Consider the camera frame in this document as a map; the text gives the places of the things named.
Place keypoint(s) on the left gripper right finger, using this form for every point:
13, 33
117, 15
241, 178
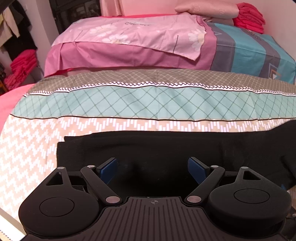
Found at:
197, 169

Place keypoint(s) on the dark cabinet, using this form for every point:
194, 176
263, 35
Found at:
66, 12

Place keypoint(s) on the red folded cloth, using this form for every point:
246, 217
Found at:
249, 18

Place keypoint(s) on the black pants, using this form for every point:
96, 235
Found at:
155, 163

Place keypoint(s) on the pink bed sheet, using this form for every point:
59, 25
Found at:
9, 100

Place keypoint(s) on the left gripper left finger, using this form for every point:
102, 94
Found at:
107, 170

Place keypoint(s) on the pink clothes pile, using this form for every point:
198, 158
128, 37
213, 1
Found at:
21, 67

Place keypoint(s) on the teal grey striped bedding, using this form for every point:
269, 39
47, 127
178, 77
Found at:
242, 51

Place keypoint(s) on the chevron patterned quilt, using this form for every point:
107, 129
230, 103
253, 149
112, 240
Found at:
43, 201

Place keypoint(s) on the hanging dark clothes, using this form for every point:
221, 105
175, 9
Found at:
15, 34

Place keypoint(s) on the pink floral folded sheet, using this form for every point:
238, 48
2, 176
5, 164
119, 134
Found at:
164, 41

